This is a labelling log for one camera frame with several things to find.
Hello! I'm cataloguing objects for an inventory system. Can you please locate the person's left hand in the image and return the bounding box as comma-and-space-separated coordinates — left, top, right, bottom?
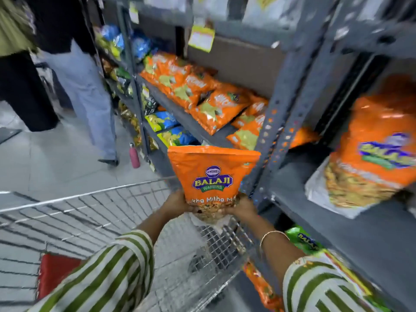
161, 190, 199, 221

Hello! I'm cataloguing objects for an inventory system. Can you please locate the grey metal shelf rack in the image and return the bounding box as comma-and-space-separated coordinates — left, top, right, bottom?
81, 0, 416, 312

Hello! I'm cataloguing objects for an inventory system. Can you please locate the green snack packet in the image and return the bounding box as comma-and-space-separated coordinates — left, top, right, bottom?
285, 225, 326, 256

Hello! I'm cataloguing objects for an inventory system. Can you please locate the blue snack packet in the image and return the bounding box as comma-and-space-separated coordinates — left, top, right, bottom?
131, 29, 152, 63

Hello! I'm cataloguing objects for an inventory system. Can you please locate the person's left forearm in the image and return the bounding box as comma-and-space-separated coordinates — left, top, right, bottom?
136, 208, 172, 247

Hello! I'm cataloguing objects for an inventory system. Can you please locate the white snack packet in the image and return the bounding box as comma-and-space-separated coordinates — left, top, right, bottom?
143, 0, 188, 13
193, 0, 230, 22
242, 0, 313, 30

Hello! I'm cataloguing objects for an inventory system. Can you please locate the pink water bottle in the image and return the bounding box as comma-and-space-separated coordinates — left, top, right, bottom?
129, 143, 141, 169

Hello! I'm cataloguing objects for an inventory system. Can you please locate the green striped white shirt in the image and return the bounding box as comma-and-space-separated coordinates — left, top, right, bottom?
29, 229, 392, 312

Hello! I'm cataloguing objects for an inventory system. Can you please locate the orange patterned snack packet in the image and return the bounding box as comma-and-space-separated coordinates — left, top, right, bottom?
243, 261, 284, 311

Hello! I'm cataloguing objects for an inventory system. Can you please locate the pale yellow shelf tag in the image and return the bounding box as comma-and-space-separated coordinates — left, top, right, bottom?
129, 1, 140, 25

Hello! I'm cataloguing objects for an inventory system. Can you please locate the row of orange chip packets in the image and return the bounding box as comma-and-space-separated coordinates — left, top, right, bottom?
140, 52, 321, 152

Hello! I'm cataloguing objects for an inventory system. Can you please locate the pile of yellow brown packets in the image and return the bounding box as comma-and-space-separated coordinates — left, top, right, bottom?
118, 101, 159, 150

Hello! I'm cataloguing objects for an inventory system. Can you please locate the orange mix snack packet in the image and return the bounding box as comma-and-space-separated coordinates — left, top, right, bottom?
167, 145, 261, 224
305, 75, 416, 220

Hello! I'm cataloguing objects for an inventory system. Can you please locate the yellow price tag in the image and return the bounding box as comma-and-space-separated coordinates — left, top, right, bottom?
188, 25, 216, 53

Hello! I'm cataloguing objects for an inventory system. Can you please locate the red cart seat flap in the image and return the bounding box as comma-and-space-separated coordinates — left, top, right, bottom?
36, 253, 82, 301

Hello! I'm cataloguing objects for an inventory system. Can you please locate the silver wire shopping cart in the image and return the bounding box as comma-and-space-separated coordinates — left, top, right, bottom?
0, 177, 258, 312

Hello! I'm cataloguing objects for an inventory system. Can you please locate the yellow and blue chip packet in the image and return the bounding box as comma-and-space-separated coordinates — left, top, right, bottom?
157, 126, 198, 148
145, 111, 180, 133

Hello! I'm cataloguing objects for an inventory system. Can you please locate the pile of green dark packets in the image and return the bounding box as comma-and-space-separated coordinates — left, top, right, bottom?
102, 60, 134, 98

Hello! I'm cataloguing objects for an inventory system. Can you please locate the pile of blue yellow packets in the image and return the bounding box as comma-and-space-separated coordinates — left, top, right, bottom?
94, 24, 126, 61

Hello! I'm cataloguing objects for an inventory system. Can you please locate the person's right hand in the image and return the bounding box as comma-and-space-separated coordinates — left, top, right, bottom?
224, 195, 259, 225

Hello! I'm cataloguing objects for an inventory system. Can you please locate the person's right forearm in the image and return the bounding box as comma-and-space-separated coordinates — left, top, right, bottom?
250, 218, 307, 284

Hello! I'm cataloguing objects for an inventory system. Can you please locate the gold bangle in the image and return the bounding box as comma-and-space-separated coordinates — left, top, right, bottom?
259, 230, 290, 254

